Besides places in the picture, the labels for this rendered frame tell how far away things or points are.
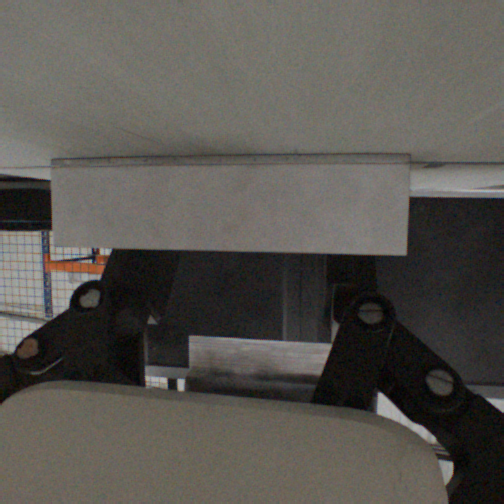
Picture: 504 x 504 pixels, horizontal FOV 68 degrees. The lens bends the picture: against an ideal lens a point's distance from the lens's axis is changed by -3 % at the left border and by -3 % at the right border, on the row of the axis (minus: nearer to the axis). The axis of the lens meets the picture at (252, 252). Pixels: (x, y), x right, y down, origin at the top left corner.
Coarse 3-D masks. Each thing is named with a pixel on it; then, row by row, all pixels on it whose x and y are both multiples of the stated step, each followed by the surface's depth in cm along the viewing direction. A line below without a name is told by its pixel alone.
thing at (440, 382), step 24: (336, 264) 10; (360, 264) 11; (336, 288) 10; (360, 288) 10; (336, 312) 10; (408, 336) 9; (384, 360) 9; (408, 360) 9; (432, 360) 9; (384, 384) 10; (408, 384) 9; (432, 384) 8; (456, 384) 8; (432, 408) 8
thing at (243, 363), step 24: (192, 336) 21; (192, 360) 21; (216, 360) 21; (240, 360) 21; (264, 360) 20; (288, 360) 20; (312, 360) 20; (192, 384) 20; (216, 384) 20; (240, 384) 20; (264, 384) 20; (288, 384) 20; (312, 384) 20
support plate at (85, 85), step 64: (0, 0) 2; (64, 0) 2; (128, 0) 2; (192, 0) 2; (256, 0) 2; (320, 0) 2; (384, 0) 2; (448, 0) 2; (0, 64) 3; (64, 64) 3; (128, 64) 3; (192, 64) 3; (256, 64) 3; (320, 64) 3; (384, 64) 3; (448, 64) 3; (0, 128) 6; (64, 128) 6; (128, 128) 6; (192, 128) 6; (256, 128) 6; (320, 128) 6; (384, 128) 6; (448, 128) 6
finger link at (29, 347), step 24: (120, 264) 11; (144, 264) 11; (168, 264) 13; (120, 288) 11; (144, 288) 11; (168, 288) 13; (120, 312) 11; (144, 312) 12; (48, 336) 11; (120, 336) 12; (24, 360) 10; (48, 360) 10
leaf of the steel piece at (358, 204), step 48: (96, 192) 9; (144, 192) 9; (192, 192) 9; (240, 192) 9; (288, 192) 8; (336, 192) 8; (384, 192) 8; (96, 240) 9; (144, 240) 9; (192, 240) 9; (240, 240) 9; (288, 240) 9; (336, 240) 8; (384, 240) 8
